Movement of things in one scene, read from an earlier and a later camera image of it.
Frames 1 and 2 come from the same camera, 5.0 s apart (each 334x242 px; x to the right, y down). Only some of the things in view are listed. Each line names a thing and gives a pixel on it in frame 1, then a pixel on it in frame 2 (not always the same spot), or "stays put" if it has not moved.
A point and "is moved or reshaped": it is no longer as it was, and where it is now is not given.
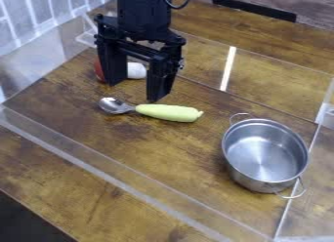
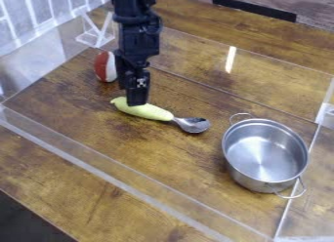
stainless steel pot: x=267 y=155 stays put
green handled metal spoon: x=152 y=111 is moved or reshaped
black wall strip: x=253 y=9 stays put
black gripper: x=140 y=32 → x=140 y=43
